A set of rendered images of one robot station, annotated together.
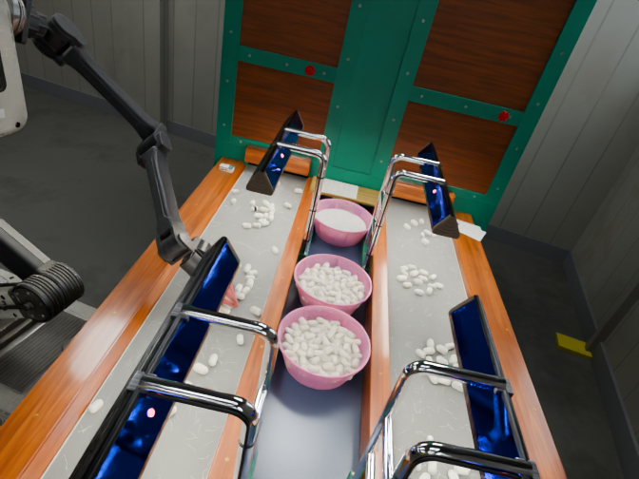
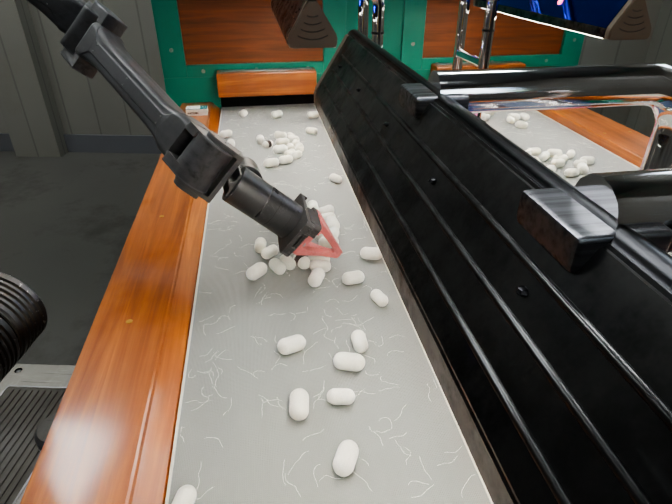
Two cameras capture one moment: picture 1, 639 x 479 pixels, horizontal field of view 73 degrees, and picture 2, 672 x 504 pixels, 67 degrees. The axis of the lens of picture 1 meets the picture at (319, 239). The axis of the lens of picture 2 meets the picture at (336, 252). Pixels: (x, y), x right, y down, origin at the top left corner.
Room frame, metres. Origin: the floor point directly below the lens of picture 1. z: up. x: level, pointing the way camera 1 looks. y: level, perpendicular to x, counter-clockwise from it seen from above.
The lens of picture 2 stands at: (0.25, 0.29, 1.18)
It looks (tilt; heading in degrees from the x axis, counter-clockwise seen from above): 31 degrees down; 352
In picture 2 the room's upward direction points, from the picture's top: straight up
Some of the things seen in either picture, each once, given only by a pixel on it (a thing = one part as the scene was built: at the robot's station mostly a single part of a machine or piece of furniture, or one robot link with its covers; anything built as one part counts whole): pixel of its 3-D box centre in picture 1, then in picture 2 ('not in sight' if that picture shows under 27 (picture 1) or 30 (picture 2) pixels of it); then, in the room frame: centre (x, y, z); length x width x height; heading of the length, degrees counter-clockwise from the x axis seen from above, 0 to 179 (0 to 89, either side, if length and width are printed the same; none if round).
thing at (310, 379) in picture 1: (321, 349); not in sight; (0.88, -0.08, 0.72); 0.27 x 0.27 x 0.10
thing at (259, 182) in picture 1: (280, 144); (295, 5); (1.43, 0.21, 1.08); 0.62 x 0.08 x 0.07; 1
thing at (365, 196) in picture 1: (346, 191); not in sight; (1.82, -0.07, 0.77); 0.33 x 0.15 x 0.01; 91
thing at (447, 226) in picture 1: (436, 182); (544, 1); (1.43, -0.35, 1.08); 0.62 x 0.08 x 0.07; 1
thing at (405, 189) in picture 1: (420, 192); (477, 74); (1.87, -0.41, 0.83); 0.30 x 0.06 x 0.07; 91
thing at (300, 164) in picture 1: (278, 159); (267, 81); (1.86, 0.27, 0.83); 0.30 x 0.06 x 0.07; 91
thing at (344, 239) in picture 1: (339, 223); not in sight; (1.60, -0.07, 0.72); 0.27 x 0.27 x 0.10
